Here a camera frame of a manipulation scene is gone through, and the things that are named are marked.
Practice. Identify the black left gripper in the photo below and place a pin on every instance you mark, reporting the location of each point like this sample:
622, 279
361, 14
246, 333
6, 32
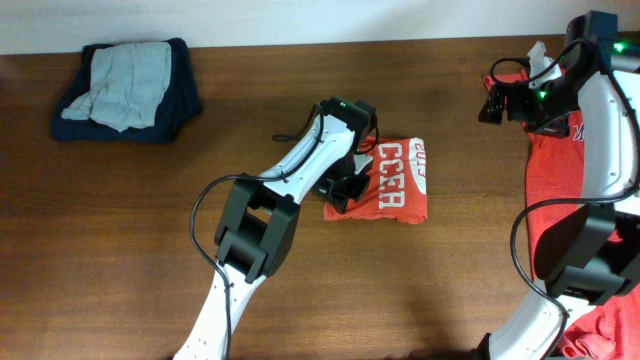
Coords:
342, 196

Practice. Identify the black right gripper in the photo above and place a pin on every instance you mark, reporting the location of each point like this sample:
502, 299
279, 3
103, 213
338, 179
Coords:
517, 92

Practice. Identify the orange Fram t-shirt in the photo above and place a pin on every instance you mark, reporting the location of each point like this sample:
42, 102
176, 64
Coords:
397, 187

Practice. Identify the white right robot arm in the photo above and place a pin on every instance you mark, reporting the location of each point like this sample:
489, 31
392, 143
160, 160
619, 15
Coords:
591, 255

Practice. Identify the dark navy folded garment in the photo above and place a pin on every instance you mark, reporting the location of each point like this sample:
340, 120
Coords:
180, 104

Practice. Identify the light grey folded shirt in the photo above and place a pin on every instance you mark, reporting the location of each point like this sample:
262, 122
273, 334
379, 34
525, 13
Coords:
127, 84

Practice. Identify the red soccer t-shirt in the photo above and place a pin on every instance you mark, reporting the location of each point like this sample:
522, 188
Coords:
555, 175

